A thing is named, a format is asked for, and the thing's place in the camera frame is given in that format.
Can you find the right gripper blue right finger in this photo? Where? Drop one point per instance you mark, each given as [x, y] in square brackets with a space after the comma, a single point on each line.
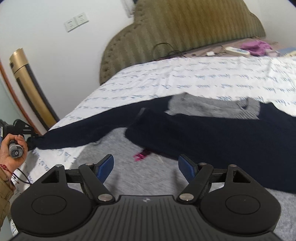
[187, 167]

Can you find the white script-print bed quilt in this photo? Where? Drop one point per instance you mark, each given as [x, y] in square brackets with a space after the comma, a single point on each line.
[208, 86]

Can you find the purple crumpled cloth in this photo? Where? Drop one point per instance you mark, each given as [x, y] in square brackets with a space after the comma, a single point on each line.
[256, 47]

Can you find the person's left hand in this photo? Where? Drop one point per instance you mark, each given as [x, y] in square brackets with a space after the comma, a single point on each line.
[13, 163]

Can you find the white wall socket plate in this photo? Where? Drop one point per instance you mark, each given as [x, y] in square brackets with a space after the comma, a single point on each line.
[75, 22]

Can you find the olive green padded headboard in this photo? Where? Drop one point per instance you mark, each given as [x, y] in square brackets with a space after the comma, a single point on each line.
[161, 27]

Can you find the navy and grey knit sweater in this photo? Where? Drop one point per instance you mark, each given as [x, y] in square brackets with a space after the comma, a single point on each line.
[146, 139]

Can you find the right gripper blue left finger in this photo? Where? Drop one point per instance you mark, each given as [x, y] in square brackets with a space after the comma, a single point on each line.
[104, 167]

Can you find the brown left jacket sleeve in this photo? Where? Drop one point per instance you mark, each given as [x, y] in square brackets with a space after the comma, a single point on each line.
[6, 192]

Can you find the white power strip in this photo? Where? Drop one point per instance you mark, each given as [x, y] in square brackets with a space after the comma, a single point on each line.
[236, 52]

